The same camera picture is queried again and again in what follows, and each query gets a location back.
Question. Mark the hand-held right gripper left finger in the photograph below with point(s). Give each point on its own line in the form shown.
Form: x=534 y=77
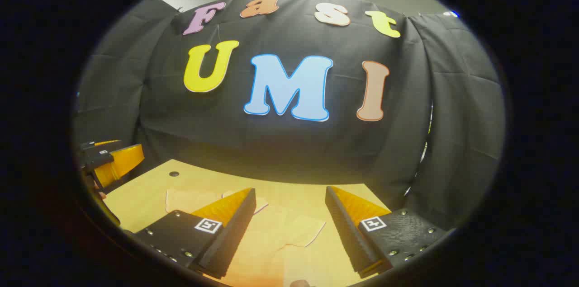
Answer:
x=235 y=237

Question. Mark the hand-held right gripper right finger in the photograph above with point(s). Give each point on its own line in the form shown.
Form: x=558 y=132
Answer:
x=348 y=237

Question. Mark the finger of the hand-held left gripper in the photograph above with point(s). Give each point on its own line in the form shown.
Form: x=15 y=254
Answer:
x=97 y=144
x=102 y=157

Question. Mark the orange T-shirt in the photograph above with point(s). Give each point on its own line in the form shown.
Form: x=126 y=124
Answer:
x=276 y=228

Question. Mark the black backdrop cloth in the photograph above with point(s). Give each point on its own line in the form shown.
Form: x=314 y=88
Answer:
x=294 y=151

